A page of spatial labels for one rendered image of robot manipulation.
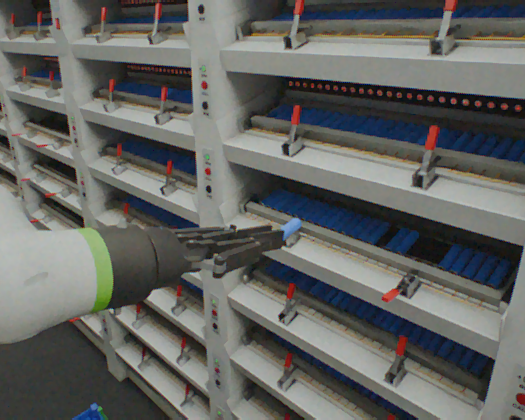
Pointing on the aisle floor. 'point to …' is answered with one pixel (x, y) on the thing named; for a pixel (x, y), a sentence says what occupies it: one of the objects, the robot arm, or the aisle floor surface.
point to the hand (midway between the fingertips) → (259, 239)
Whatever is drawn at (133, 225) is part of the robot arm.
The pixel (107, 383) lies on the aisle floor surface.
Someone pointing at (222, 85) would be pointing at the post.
